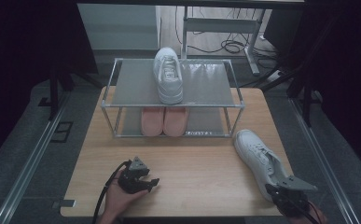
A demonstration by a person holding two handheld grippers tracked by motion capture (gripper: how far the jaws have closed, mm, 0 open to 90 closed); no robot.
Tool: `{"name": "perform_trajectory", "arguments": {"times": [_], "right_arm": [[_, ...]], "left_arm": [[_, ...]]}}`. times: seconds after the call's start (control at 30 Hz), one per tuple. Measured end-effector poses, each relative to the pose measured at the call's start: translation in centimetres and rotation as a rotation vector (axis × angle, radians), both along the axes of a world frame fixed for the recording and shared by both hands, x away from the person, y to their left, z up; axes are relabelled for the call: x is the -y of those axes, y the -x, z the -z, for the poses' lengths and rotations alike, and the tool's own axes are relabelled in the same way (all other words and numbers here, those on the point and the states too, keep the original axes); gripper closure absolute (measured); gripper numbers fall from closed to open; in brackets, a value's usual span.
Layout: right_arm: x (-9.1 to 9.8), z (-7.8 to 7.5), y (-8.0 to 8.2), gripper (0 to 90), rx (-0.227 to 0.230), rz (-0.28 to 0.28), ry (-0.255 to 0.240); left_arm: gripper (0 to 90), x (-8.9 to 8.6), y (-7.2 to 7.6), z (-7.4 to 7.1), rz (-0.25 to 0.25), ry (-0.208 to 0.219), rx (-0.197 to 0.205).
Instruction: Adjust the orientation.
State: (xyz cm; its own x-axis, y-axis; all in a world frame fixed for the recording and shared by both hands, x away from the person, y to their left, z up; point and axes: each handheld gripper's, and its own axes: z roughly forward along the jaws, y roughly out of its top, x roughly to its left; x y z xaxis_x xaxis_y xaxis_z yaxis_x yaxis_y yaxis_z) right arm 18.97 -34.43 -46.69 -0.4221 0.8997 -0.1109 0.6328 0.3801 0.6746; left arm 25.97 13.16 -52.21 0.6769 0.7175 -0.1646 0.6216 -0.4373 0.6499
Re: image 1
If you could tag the person's right hand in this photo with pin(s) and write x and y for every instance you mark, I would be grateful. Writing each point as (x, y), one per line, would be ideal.
(312, 217)

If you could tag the person's left hand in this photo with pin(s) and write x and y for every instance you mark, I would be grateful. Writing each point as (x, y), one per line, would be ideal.
(120, 199)

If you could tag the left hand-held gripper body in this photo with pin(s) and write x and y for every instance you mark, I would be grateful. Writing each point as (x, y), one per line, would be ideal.
(131, 182)

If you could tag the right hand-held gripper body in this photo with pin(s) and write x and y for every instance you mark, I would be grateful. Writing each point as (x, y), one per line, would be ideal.
(290, 199)

